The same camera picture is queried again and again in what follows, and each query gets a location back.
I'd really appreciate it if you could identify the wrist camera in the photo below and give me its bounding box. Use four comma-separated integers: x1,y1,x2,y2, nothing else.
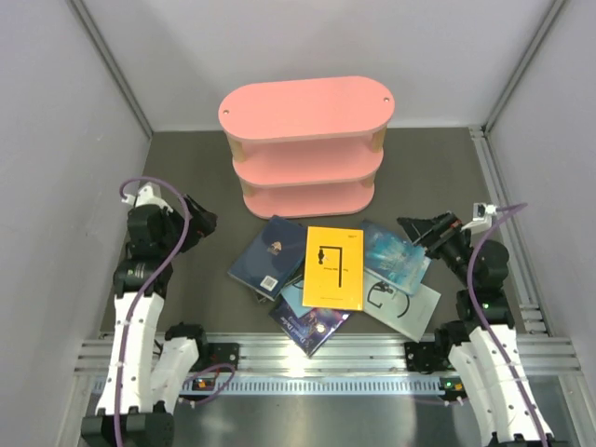
121,183,167,208
462,202,497,235

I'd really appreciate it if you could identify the yellow book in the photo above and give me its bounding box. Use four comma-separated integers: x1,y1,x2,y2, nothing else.
303,226,364,311

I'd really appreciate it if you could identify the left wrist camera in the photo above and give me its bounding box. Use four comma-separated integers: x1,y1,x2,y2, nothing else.
121,183,167,208

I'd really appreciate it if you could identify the pink three-tier shelf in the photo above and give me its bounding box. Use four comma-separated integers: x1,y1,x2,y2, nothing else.
218,75,396,219

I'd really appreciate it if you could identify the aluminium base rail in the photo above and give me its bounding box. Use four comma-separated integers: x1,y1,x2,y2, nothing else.
74,333,581,396

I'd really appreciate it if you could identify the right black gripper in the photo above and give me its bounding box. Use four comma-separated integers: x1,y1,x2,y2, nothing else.
397,210,477,289

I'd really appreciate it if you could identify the black moon cover book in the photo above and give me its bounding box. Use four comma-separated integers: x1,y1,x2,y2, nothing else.
254,274,304,303

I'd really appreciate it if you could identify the teal ocean cover book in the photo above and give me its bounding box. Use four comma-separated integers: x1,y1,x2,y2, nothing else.
361,220,430,295

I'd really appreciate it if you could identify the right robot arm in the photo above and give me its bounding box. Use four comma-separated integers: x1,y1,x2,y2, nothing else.
398,203,563,446

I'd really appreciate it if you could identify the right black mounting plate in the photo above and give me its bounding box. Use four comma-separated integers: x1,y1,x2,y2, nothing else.
403,342,453,374

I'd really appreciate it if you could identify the black mounting plate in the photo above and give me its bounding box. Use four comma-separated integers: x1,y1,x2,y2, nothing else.
203,342,240,369
403,342,453,374

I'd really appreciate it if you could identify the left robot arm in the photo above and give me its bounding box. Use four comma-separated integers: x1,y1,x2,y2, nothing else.
81,177,217,446

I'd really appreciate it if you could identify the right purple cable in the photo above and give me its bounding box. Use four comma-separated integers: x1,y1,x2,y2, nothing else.
413,202,555,447

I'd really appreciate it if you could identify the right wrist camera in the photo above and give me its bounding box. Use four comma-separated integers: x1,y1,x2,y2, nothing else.
462,202,497,235

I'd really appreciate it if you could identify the grey white book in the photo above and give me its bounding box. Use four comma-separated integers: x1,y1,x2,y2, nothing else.
363,272,440,342

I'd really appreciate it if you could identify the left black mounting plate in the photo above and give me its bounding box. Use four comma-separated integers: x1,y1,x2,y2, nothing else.
203,342,240,369

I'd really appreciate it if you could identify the purple Robinson Crusoe book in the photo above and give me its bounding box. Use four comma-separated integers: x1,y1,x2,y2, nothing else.
269,300,351,358

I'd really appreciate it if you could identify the light blue cat book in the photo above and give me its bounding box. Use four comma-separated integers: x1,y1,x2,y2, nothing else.
281,280,312,318

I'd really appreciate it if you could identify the navy blue book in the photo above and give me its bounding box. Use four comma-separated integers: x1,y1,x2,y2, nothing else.
228,216,307,301

